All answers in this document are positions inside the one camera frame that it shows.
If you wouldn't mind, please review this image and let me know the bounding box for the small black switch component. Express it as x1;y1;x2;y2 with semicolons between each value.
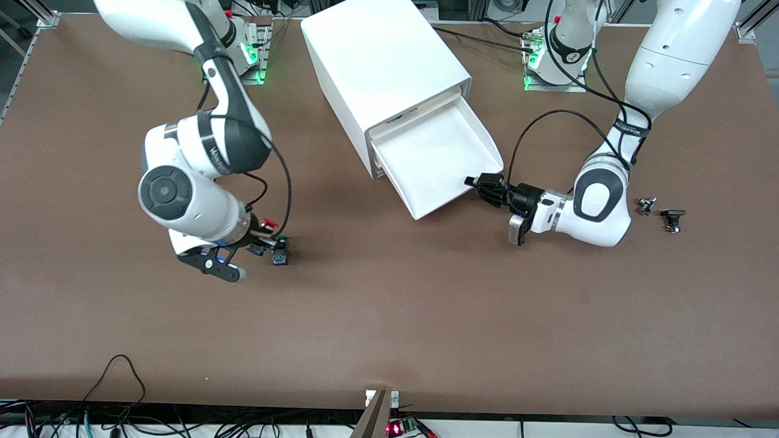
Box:
660;208;688;235

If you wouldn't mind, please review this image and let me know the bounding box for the aluminium frame profile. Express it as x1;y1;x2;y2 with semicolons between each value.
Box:
18;0;63;31

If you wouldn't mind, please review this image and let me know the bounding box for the black cable behind cabinet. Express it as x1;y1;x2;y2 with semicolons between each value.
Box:
431;18;537;49

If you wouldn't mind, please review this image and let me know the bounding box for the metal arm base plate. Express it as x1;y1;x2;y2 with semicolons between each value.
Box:
522;27;589;94
234;17;273;85

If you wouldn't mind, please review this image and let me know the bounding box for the white drawer cabinet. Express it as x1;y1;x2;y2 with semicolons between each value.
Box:
301;0;473;181

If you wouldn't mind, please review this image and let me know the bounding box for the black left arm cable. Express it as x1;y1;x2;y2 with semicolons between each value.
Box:
509;0;653;186

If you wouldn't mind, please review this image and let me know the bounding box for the black looped cable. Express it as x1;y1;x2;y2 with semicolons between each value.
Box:
81;354;147;403

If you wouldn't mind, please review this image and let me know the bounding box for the grey metal bracket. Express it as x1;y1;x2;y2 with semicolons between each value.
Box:
349;389;400;438

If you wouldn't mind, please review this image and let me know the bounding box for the circuit board with red light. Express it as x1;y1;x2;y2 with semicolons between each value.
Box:
387;417;439;438

